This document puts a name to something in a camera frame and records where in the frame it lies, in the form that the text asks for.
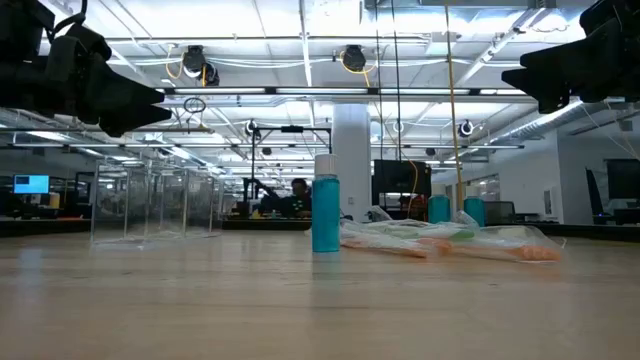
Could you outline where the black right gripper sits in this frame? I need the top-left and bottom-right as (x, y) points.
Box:
(501, 0), (640, 115)

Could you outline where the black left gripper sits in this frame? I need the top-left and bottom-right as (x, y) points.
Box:
(47, 22), (173, 138)

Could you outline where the blue mouthwash bottle white cap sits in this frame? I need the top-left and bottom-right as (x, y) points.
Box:
(311, 153), (341, 254)
(428, 183), (452, 225)
(463, 185), (486, 227)

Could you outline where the orange toothbrush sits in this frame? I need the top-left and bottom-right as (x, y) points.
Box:
(339, 230), (454, 260)
(447, 225), (565, 264)

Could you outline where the green toothbrush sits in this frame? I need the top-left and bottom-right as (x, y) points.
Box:
(367, 218), (476, 242)

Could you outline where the clear plastic bag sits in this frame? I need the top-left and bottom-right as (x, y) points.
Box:
(91, 159), (225, 250)

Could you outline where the blue lit computer monitor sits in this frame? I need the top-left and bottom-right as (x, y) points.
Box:
(13, 174), (51, 195)

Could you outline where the person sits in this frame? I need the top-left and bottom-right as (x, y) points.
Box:
(257, 178), (314, 219)

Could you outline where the black television screen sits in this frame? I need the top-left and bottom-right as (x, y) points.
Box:
(372, 159), (432, 206)

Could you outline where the white round building column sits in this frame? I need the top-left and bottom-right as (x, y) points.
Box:
(332, 103), (373, 221)

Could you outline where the black ceiling cord reel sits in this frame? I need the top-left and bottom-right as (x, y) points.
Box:
(341, 44), (368, 73)
(182, 44), (221, 87)

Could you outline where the yellow hanging cable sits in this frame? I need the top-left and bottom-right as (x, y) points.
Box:
(443, 0), (466, 211)

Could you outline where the dark wall monitor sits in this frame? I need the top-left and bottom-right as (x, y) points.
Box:
(605, 158), (640, 201)

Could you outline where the black gantry frame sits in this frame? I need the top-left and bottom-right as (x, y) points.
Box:
(249, 125), (333, 221)

